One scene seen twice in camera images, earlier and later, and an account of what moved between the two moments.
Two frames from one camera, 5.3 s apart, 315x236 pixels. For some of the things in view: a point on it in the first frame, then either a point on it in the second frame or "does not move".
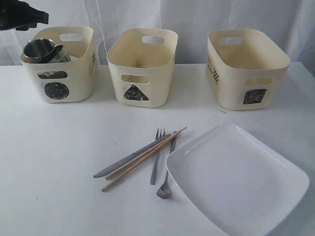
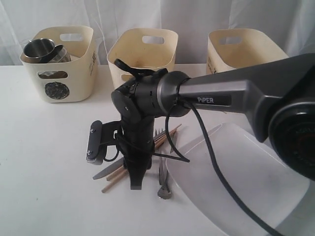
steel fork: x=156 y=156 -> x=164 y=191
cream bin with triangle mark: x=142 y=61 does not move
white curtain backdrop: x=192 y=19 does not move
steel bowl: x=52 y=74 does not move
